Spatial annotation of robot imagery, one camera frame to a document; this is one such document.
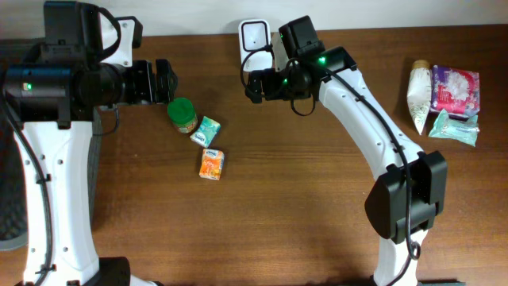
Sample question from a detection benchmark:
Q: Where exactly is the small teal tissue pack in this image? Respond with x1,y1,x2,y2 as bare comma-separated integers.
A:
190,116,221,148

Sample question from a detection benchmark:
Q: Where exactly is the white green tube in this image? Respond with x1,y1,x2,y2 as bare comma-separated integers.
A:
406,60,432,135

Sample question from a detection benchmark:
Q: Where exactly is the red purple tissue pack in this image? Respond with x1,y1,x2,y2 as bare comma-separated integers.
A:
430,65,480,120

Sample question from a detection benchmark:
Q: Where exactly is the grey plastic mesh basket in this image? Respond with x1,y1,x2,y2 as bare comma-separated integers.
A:
0,37,103,252

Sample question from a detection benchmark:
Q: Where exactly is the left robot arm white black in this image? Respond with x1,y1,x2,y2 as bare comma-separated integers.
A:
1,1,175,286

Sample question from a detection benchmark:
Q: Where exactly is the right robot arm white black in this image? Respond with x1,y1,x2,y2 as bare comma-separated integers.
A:
238,16,448,285

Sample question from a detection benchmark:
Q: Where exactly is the orange tissue pack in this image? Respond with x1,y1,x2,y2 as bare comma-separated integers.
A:
199,149,225,180

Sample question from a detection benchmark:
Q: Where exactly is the teal wipes packet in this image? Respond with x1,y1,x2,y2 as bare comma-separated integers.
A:
429,110,479,147

